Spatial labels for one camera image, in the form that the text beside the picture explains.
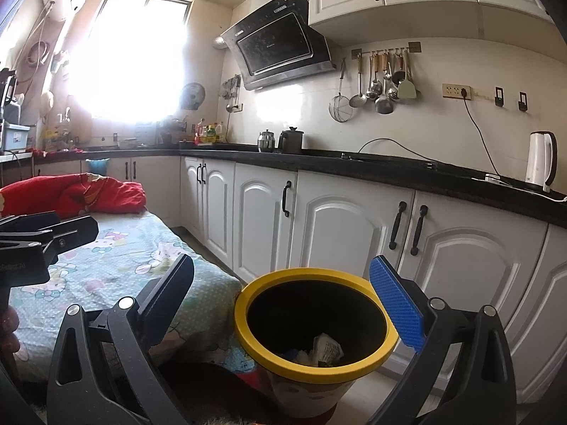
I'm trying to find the small wall fan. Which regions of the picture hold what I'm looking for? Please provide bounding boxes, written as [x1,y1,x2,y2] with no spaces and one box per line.
[179,82,206,111]

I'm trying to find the steel ladle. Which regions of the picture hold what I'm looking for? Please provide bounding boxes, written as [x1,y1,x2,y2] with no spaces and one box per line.
[375,53,395,115]
[367,53,384,100]
[349,53,368,108]

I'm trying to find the utensil hanging rail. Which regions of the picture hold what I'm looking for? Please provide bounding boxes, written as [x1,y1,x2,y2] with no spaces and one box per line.
[352,42,421,59]

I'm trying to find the wire strainer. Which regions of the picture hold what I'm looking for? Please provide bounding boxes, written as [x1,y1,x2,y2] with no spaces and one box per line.
[329,57,357,122]

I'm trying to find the black range hood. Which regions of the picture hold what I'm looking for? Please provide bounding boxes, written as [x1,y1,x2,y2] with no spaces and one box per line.
[220,0,337,91]

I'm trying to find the white electric kettle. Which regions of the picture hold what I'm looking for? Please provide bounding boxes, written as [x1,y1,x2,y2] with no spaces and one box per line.
[526,130,558,193]

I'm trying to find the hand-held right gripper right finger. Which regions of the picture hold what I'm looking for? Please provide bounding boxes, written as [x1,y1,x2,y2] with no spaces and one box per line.
[369,254,517,425]

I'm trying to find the wall power outlet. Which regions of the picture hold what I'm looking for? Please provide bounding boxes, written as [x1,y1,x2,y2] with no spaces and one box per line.
[443,83,472,100]

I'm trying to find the hanging kitchen tools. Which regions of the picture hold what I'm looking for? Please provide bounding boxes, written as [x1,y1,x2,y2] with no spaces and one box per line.
[221,75,242,113]

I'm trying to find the blue plastic crate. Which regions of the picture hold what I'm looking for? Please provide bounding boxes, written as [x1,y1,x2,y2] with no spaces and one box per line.
[0,125,31,151]

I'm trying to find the dark cloth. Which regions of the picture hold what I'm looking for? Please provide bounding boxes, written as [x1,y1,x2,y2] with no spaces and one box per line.
[151,361,284,425]

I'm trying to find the bright window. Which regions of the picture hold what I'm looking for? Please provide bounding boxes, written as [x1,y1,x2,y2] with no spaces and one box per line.
[86,0,191,122]

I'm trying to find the person's left hand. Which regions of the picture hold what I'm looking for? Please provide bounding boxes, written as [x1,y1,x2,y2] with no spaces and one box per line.
[0,306,21,356]

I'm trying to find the red blanket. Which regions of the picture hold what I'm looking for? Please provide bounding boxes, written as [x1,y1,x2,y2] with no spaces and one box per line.
[0,174,147,220]

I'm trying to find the grey plastic jug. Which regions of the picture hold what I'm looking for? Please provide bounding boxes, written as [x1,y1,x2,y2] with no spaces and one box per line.
[4,94,25,125]

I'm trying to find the yellow rimmed waste bin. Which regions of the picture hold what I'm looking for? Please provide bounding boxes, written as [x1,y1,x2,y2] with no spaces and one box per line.
[234,268,400,419]

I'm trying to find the white foam net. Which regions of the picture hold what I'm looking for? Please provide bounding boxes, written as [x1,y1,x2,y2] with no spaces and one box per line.
[312,333,344,366]

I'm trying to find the dish rack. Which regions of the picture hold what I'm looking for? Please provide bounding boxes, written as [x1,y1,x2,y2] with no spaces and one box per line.
[157,115,189,145]

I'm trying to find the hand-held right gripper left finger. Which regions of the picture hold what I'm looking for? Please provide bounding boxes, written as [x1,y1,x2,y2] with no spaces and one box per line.
[46,253,196,425]

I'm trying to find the red counter cloth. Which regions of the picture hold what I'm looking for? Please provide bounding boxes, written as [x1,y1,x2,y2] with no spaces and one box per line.
[31,147,85,158]

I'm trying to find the black power cable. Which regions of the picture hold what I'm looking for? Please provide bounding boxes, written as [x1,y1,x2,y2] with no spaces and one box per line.
[358,138,437,169]
[461,91,494,178]

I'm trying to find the coiled white hose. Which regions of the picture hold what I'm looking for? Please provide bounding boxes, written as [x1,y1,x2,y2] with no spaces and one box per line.
[13,0,51,83]

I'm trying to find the green spatula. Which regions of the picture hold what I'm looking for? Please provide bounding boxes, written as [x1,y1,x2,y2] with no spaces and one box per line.
[397,51,418,100]

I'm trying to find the cartoon printed blanket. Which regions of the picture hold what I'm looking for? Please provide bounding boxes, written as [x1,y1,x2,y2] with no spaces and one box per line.
[0,210,255,384]

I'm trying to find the black countertop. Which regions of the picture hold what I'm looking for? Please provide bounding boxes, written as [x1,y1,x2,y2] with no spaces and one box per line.
[31,142,567,231]

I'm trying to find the steel slotted spoon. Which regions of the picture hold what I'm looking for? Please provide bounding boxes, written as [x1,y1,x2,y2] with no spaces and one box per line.
[387,53,406,100]

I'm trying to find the black pot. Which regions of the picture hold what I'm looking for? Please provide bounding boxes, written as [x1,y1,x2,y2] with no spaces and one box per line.
[278,127,305,154]

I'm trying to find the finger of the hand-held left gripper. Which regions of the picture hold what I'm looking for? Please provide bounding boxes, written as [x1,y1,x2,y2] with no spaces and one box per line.
[0,215,99,266]
[0,211,60,236]

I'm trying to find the row of condiment bottles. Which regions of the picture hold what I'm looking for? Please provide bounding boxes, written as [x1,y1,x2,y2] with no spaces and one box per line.
[193,117,224,145]

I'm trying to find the white base cabinets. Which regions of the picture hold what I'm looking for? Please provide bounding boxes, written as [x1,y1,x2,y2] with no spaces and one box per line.
[33,153,567,403]

